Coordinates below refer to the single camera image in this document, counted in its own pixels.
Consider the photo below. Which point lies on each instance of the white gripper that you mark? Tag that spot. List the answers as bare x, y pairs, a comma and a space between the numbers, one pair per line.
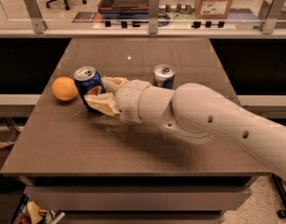
130, 101

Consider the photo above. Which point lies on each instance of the blue pepsi can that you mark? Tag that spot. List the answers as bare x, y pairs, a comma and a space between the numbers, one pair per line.
88, 81

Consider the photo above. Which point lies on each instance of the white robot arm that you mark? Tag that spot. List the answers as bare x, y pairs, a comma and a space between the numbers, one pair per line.
195, 113

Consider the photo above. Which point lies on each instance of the silver red bull can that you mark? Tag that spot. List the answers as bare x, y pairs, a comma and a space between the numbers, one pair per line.
163, 76

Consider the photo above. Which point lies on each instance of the orange fruit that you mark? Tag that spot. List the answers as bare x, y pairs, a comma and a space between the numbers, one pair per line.
64, 88

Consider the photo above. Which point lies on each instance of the grey table drawer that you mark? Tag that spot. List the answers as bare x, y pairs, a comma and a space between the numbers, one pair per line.
138, 198

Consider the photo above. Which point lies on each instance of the brown cardboard box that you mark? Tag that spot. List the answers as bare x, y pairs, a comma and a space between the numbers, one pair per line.
212, 9

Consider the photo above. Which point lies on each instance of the clutter bin under table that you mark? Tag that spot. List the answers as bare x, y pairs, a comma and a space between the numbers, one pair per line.
29, 212

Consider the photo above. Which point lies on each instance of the left metal railing post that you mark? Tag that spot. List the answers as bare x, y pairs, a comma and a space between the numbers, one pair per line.
38, 23

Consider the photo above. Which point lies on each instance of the metal railing post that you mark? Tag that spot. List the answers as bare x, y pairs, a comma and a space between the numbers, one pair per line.
38, 23
153, 16
272, 11

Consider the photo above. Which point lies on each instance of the middle metal railing post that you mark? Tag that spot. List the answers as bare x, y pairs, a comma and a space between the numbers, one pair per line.
153, 16

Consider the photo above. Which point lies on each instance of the right metal railing post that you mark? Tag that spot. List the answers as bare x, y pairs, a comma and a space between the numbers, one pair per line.
272, 11

